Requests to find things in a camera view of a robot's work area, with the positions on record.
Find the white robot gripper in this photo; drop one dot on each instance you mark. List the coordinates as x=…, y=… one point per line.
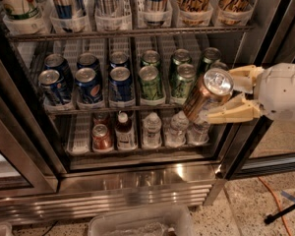
x=281, y=90

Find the orange can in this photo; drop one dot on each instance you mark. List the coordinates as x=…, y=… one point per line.
x=212, y=89
x=232, y=11

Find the green can column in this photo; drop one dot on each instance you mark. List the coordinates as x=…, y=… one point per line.
x=150, y=58
x=183, y=80
x=179, y=56
x=209, y=56
x=150, y=82
x=219, y=65

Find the blue red bull can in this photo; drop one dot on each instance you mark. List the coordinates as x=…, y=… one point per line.
x=154, y=12

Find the blue can column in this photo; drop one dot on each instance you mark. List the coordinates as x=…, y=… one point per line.
x=119, y=59
x=121, y=84

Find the stainless steel fridge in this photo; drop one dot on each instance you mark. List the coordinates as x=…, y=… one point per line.
x=48, y=168

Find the red can back bottom shelf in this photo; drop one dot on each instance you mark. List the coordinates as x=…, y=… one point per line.
x=101, y=118

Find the red can shelf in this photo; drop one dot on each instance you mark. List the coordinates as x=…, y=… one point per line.
x=101, y=139
x=101, y=118

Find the red can front bottom shelf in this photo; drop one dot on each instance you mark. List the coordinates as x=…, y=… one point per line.
x=101, y=139

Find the blue pepsi can front middle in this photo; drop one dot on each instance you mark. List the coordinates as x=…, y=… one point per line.
x=89, y=84

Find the blue pepsi can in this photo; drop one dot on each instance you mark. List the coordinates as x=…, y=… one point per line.
x=58, y=62
x=88, y=60
x=89, y=84
x=54, y=87

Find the blue pepsi can back middle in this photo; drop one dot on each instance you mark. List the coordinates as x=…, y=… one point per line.
x=88, y=60

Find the blue pepsi can back left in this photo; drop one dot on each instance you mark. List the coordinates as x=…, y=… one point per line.
x=58, y=62

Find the blue pepsi can front left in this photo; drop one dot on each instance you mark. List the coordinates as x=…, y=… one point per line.
x=54, y=87

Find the blue silver slim can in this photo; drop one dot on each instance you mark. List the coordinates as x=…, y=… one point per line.
x=71, y=11

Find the clear water bottle right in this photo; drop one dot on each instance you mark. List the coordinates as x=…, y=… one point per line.
x=197, y=134

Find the clear water bottle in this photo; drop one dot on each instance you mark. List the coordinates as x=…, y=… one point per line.
x=176, y=133
x=197, y=134
x=151, y=131

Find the clear water bottle middle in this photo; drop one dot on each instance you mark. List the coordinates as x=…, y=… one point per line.
x=176, y=133

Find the clear water bottle left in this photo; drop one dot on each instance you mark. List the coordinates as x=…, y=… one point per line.
x=151, y=131

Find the brown tea bottle white cap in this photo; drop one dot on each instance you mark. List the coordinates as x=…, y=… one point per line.
x=124, y=132

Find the black tripod leg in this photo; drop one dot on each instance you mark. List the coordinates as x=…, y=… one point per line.
x=272, y=217

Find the clear plastic bin on floor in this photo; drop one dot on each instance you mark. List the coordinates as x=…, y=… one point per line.
x=144, y=221

